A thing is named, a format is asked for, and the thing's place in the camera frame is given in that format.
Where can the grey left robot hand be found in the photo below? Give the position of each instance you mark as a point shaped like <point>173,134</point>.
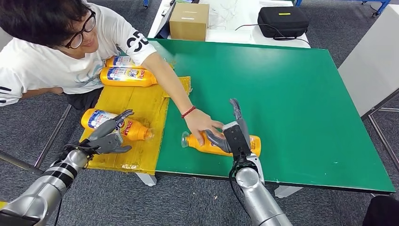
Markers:
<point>106,143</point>

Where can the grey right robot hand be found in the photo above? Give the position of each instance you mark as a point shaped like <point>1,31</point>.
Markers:
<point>216,142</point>

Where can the person's left hand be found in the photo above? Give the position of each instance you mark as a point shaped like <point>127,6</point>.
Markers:
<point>201,123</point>

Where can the orange detergent bottle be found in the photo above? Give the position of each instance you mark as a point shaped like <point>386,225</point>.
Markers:
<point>127,81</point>
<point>191,144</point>
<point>121,60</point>
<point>134,131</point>

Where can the person's right forearm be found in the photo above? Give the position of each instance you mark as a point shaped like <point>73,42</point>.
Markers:
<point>40,92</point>

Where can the person's left forearm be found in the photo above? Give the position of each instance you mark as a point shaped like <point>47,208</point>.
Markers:
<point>171,84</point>

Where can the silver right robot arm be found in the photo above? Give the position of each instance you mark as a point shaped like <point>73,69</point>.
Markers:
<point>261,202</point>

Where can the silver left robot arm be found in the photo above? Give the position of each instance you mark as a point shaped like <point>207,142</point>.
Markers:
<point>40,187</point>

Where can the yellow taped cardboard mat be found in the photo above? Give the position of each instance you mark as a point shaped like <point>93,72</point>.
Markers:
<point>146,109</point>

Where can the white table foot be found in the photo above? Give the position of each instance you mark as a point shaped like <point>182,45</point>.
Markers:
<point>286,191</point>
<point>146,180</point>

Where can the steel side table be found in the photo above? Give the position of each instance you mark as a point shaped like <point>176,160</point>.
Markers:
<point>51,137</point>

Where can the brown cardboard box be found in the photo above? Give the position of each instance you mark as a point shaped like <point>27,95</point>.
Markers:
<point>189,22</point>

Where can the person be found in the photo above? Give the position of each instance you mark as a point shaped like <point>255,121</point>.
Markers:
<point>37,62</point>

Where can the black eyeglasses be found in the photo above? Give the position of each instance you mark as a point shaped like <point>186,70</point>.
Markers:
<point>78,39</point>

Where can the white background table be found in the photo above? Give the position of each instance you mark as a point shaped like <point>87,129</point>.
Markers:
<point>237,18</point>

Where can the black object on floor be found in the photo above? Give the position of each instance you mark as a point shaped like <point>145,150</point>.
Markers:
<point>380,212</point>

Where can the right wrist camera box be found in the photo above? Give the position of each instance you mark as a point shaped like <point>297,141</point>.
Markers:
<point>237,140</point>

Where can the grey table with metal frame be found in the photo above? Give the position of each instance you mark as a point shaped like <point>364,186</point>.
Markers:
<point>367,62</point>

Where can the blue metal cart frame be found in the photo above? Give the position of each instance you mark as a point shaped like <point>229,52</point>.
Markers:
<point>382,7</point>

